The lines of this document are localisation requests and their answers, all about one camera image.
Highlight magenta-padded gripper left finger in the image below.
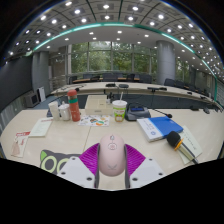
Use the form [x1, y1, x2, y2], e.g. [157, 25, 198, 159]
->
[56, 142, 102, 190]

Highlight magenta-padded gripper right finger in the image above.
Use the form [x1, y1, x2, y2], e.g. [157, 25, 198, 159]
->
[123, 143, 167, 190]

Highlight pink computer mouse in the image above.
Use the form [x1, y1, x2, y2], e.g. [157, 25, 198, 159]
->
[97, 133, 127, 177]

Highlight cat face mouse pad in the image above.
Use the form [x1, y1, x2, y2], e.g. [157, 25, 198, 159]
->
[39, 149, 82, 175]

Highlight black foam handheld microphone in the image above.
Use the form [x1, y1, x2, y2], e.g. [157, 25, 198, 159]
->
[165, 130, 200, 165]

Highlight blue book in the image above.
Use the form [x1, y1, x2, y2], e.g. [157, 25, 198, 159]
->
[148, 115, 184, 138]

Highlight colourful sticker sheet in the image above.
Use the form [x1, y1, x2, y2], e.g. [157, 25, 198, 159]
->
[77, 114, 111, 128]

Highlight white paper sheet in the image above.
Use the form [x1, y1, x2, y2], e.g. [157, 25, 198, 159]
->
[178, 125, 204, 166]

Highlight white booklet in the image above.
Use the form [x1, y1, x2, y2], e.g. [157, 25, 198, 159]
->
[29, 117, 54, 138]

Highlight dark conference phone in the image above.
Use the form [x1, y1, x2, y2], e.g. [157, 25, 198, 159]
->
[124, 102, 152, 122]

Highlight black gooseneck table microphone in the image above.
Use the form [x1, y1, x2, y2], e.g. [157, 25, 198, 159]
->
[151, 107, 174, 119]

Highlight red and white leaflet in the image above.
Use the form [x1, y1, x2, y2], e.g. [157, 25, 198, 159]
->
[10, 130, 32, 158]

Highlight tall white cup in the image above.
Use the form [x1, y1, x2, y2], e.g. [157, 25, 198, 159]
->
[47, 100, 61, 121]

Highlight red drink bottle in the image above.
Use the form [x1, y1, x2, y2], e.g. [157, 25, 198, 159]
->
[66, 88, 82, 123]

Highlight paper cup with straw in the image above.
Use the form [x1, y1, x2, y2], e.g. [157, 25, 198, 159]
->
[111, 91, 128, 123]

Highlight beige cardboard box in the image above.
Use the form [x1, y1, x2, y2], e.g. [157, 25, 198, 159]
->
[84, 94, 114, 117]

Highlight white box appliance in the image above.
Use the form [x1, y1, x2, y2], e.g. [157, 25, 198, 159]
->
[24, 91, 41, 108]

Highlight white standing panel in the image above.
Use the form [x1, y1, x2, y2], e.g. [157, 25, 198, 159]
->
[36, 86, 47, 103]

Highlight dark office chairs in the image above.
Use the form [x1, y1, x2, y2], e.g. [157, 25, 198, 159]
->
[68, 72, 221, 101]

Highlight ceiling lights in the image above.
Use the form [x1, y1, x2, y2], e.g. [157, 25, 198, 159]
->
[8, 0, 224, 79]

